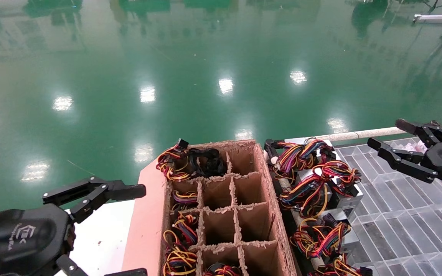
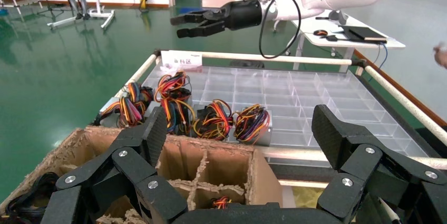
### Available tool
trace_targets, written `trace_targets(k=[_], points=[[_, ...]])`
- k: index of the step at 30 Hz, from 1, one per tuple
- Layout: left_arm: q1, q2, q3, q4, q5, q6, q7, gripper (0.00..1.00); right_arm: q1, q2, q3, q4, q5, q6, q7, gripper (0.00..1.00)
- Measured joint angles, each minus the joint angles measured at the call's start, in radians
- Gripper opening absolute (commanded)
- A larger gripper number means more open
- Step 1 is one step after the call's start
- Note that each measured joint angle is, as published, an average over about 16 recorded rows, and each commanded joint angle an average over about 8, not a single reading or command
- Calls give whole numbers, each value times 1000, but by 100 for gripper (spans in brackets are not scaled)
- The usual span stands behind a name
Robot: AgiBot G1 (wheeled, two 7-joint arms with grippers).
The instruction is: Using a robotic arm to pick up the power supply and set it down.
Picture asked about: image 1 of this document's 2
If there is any power supply with black connector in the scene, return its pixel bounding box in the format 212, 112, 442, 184
157, 139, 195, 182

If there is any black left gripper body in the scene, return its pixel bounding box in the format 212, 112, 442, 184
0, 203, 76, 276

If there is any black cable bundle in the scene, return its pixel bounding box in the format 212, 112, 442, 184
188, 148, 227, 177

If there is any clear plastic grid tray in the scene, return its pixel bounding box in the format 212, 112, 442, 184
336, 137, 442, 276

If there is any white pipe rail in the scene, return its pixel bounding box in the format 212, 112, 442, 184
286, 127, 407, 145

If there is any power supply with coloured wires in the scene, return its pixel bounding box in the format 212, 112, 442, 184
163, 213, 199, 246
289, 210, 360, 260
264, 138, 336, 175
205, 263, 241, 276
307, 254, 373, 276
172, 191, 198, 210
280, 169, 331, 218

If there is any cardboard divider box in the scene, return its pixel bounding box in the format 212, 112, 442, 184
121, 140, 299, 276

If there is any power supply with red wires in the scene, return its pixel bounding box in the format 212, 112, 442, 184
313, 160, 364, 210

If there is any bundle of coloured wires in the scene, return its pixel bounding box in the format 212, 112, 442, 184
163, 245, 199, 276

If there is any crumpled white plastic wrap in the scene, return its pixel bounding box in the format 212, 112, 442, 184
401, 140, 428, 154

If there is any grey metal floor stand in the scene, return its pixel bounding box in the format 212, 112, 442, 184
413, 11, 442, 25

